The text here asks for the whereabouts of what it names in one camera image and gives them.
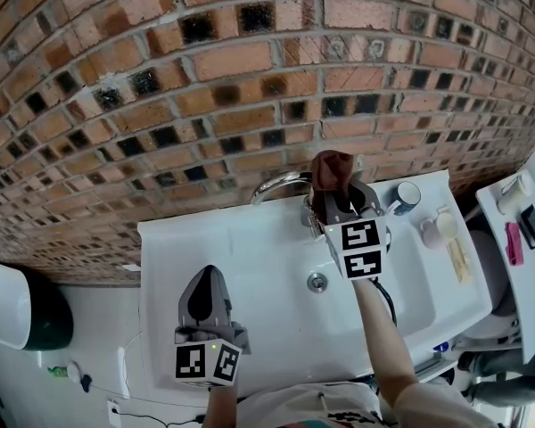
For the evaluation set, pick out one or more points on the small dark object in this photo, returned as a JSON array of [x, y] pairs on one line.
[[86, 382]]

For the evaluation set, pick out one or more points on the small blue cap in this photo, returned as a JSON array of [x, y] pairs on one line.
[[440, 346]]

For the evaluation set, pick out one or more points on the small white wall plate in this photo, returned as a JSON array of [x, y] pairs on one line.
[[132, 268]]

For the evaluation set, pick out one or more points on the metal sink drain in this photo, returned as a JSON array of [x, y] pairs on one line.
[[317, 282]]

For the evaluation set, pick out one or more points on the small white object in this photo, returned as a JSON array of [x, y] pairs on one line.
[[73, 371]]

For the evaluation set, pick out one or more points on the person's white shirt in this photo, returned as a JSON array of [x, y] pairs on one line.
[[290, 406]]

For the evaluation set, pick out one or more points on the dark red cloth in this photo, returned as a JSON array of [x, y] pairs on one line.
[[332, 170]]

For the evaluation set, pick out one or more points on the person's left forearm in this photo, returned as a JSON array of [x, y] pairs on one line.
[[223, 408]]

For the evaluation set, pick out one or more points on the blue mug white inside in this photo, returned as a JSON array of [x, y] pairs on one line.
[[403, 199]]

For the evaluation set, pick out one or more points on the small green object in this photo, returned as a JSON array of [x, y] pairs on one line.
[[58, 371]]

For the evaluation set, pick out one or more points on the white cup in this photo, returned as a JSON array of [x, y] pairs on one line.
[[446, 222]]

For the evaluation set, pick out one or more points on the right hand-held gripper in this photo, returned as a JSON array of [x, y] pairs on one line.
[[361, 250]]

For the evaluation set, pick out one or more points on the person's right forearm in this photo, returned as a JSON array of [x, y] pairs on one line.
[[383, 350]]

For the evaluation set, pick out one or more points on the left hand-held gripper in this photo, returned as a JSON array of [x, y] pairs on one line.
[[203, 364]]

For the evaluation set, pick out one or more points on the metal bar under sink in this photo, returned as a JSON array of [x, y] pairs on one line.
[[429, 367]]

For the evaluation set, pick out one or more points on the white and black round bin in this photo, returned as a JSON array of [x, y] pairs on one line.
[[4, 303]]

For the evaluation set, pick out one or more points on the white power socket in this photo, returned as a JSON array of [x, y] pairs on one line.
[[114, 410]]

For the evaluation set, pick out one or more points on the white side shelf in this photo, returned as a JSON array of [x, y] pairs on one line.
[[530, 292]]

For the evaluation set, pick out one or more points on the chrome faucet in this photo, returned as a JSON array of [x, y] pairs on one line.
[[272, 184]]

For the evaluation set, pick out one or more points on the lilac mug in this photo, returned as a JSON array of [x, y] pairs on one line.
[[431, 234]]

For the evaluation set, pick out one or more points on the white ceramic sink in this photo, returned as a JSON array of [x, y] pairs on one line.
[[258, 257]]

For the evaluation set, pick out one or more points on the person's jeans legs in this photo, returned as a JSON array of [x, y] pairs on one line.
[[499, 368]]

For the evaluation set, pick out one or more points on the black box device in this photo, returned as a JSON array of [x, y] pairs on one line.
[[531, 223]]

